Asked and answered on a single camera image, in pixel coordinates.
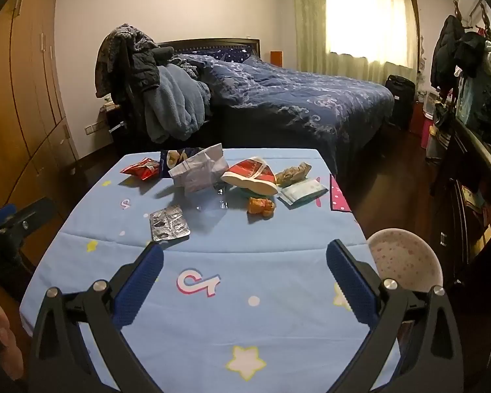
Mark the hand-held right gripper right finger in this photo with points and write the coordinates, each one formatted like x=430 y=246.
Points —
x=352 y=282

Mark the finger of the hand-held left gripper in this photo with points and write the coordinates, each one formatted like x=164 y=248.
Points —
x=22 y=217

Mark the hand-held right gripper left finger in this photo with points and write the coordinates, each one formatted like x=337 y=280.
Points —
x=141 y=286

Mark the brown wrapper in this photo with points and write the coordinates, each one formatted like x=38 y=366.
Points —
x=293 y=174

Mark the blue biscuit packet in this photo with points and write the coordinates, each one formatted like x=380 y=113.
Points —
x=179 y=157

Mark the person's left hand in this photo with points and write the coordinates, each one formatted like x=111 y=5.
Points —
x=6 y=335

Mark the silver blister pack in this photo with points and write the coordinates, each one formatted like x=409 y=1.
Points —
x=167 y=223

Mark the light blue printed tablecloth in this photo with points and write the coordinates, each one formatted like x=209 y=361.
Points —
x=229 y=262

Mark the pale green tissue packet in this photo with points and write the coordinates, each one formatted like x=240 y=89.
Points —
x=302 y=191

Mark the orange candy wrapper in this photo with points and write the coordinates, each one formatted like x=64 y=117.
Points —
x=262 y=206

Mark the red snack packet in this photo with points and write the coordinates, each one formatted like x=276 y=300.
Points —
x=141 y=168

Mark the wooden wardrobe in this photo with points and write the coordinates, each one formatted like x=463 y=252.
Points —
x=20 y=90

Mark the black chair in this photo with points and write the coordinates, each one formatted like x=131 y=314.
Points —
x=122 y=127

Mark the red and white paper bag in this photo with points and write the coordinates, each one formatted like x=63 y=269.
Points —
x=251 y=177

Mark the pink plastic bin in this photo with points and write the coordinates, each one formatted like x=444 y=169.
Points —
x=426 y=131

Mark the red box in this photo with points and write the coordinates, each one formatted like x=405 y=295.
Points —
x=416 y=116

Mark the blue fleece blanket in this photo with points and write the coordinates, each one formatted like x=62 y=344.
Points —
x=176 y=102

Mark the black suitcase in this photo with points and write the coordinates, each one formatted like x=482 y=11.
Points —
x=400 y=100

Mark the grey patterned garment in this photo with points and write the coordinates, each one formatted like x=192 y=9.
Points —
x=114 y=49

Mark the white plastic box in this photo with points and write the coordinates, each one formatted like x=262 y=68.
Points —
x=431 y=104

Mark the dark padded jacket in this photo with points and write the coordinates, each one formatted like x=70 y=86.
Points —
x=145 y=65

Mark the bed with blue duvet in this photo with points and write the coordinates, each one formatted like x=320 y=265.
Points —
x=290 y=90

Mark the teal hanging bag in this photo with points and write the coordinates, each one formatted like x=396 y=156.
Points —
x=472 y=102

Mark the orange box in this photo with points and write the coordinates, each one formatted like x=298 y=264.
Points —
x=275 y=57

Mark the black hanging coat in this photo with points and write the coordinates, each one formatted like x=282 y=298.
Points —
x=448 y=53

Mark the dark wooden bed headboard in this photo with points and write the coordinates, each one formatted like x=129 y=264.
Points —
x=212 y=44

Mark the pale window curtain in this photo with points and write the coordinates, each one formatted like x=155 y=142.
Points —
x=352 y=20

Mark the white wall socket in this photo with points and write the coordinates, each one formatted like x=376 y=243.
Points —
x=95 y=128

